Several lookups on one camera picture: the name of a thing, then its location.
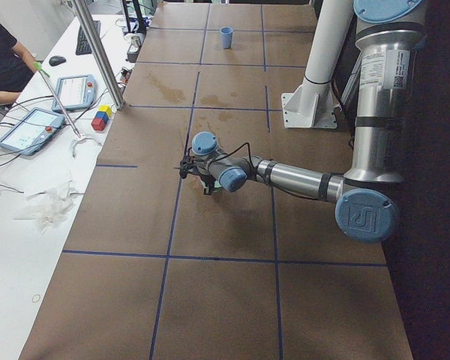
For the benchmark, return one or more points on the yellow cube block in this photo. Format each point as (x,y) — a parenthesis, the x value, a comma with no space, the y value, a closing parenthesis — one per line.
(106,109)

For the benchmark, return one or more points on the black keyboard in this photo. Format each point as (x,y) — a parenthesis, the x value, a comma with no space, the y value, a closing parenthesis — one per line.
(82,45)

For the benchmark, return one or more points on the aluminium frame post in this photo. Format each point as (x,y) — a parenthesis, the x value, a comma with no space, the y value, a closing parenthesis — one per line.
(99,53)

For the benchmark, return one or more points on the long metal grabber stick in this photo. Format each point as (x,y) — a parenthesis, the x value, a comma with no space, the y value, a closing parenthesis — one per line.
(79,137)

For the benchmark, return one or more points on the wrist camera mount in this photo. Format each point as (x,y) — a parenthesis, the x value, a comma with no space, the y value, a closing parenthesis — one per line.
(188,165)

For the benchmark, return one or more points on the teach pendant tablet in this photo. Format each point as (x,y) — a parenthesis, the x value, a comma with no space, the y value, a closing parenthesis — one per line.
(32,132)
(76,92)

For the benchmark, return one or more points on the black computer mouse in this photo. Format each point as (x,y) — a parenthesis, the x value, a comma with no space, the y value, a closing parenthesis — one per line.
(56,60)

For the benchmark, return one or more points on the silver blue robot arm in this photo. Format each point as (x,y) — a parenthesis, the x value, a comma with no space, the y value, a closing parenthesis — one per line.
(387,33)

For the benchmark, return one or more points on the person in black shirt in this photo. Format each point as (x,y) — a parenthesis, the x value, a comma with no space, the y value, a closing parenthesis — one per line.
(17,67)

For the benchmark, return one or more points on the near teach pendant tablet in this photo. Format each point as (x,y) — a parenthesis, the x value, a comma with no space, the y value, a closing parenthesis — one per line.
(32,132)

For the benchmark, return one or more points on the mint green bowl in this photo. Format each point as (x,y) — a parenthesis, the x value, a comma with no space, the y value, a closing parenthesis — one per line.
(217,186)

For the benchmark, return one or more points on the white camera mast pole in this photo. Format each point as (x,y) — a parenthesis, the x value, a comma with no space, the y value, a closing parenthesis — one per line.
(311,104)

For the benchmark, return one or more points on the far teach pendant tablet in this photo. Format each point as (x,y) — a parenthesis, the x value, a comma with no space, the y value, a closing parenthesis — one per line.
(76,92)

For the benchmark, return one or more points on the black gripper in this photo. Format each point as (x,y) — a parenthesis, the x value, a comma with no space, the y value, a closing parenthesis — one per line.
(208,184)

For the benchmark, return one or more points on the crumpled white tissue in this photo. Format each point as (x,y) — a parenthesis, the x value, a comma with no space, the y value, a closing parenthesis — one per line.
(48,200)

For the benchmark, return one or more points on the light blue plastic cup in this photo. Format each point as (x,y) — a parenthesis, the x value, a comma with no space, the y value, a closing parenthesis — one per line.
(226,36)

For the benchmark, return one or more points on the red blue block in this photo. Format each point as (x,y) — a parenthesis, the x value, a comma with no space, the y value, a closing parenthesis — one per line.
(100,121)

